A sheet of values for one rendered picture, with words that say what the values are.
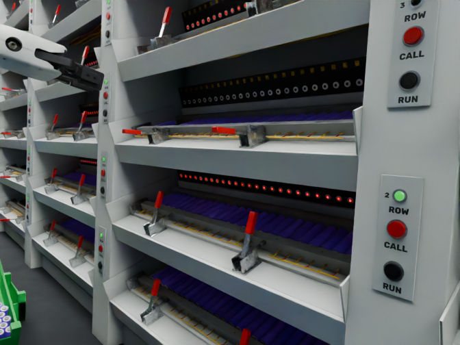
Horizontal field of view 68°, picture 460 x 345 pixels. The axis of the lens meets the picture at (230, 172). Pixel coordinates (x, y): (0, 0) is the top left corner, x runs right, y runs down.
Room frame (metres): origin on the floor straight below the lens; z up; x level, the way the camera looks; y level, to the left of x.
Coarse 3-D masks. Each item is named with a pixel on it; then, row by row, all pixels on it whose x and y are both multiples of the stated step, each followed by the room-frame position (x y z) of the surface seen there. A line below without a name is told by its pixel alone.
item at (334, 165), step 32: (320, 96) 0.60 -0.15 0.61; (352, 96) 0.56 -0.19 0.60; (128, 128) 0.83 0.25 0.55; (128, 160) 0.79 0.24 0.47; (160, 160) 0.68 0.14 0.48; (192, 160) 0.60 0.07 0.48; (224, 160) 0.54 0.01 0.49; (256, 160) 0.49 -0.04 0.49; (288, 160) 0.45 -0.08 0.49; (320, 160) 0.41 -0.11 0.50; (352, 160) 0.38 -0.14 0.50
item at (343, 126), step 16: (144, 128) 0.80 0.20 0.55; (176, 128) 0.71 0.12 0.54; (192, 128) 0.67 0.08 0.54; (208, 128) 0.63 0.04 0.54; (240, 128) 0.57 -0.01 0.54; (272, 128) 0.53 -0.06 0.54; (288, 128) 0.50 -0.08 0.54; (304, 128) 0.48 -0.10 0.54; (320, 128) 0.47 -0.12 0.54; (336, 128) 0.45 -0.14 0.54; (352, 128) 0.43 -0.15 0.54
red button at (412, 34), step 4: (412, 28) 0.34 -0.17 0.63; (416, 28) 0.34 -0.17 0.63; (408, 32) 0.34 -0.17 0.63; (412, 32) 0.34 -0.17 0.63; (416, 32) 0.34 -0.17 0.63; (420, 32) 0.33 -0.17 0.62; (404, 36) 0.34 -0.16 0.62; (408, 36) 0.34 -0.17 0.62; (412, 36) 0.34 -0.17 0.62; (416, 36) 0.33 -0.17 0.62; (420, 36) 0.33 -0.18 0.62; (404, 40) 0.34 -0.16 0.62; (408, 40) 0.34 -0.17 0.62; (412, 40) 0.34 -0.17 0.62; (416, 40) 0.34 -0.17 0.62
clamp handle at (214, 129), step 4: (212, 128) 0.47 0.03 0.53; (216, 128) 0.46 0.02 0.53; (220, 128) 0.47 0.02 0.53; (224, 128) 0.47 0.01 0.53; (228, 128) 0.48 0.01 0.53; (248, 128) 0.51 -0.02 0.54; (212, 132) 0.47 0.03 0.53; (216, 132) 0.46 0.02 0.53; (220, 132) 0.47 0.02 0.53; (224, 132) 0.47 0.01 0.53; (228, 132) 0.48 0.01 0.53; (232, 132) 0.48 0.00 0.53; (236, 132) 0.49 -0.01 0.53; (240, 132) 0.50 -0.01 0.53; (244, 132) 0.50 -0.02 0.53; (248, 132) 0.51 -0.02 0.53
